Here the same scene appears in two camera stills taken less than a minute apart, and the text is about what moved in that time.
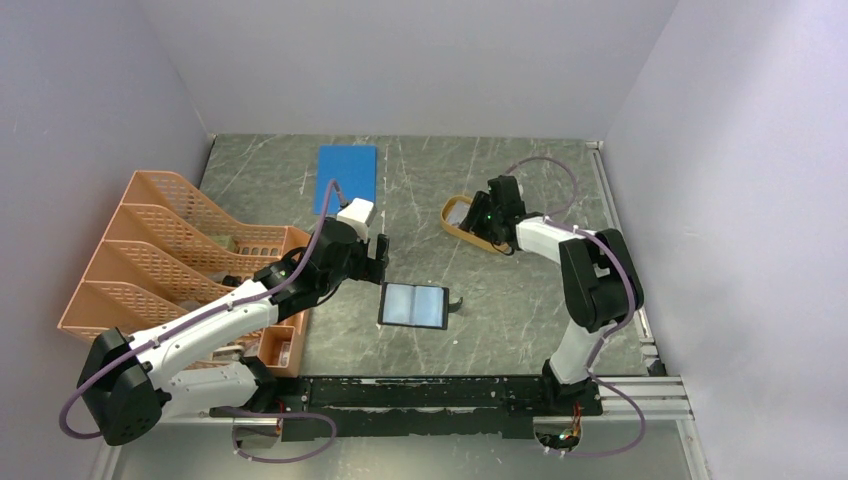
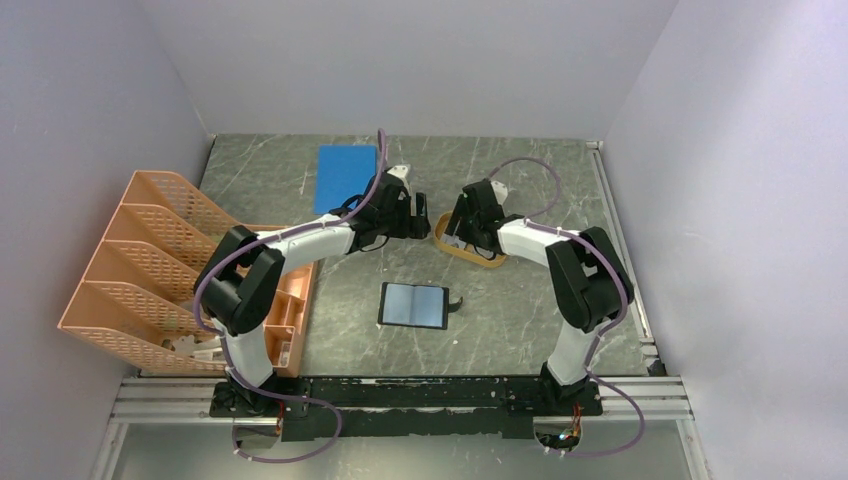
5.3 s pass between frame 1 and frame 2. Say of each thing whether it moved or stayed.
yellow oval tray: moved
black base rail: stayed
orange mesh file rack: stayed
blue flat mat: stayed
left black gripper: moved
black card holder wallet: stayed
